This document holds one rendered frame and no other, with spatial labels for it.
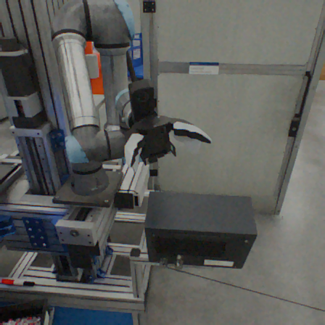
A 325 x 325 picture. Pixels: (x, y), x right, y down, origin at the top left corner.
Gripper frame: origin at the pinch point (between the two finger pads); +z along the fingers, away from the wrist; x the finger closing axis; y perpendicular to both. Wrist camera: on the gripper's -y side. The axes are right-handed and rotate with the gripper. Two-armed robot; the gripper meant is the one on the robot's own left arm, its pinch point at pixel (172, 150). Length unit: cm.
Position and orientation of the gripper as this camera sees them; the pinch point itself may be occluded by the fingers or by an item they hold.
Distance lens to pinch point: 45.8
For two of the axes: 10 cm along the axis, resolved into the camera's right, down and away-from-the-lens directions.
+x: -9.4, 2.8, -2.1
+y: 1.3, 8.3, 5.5
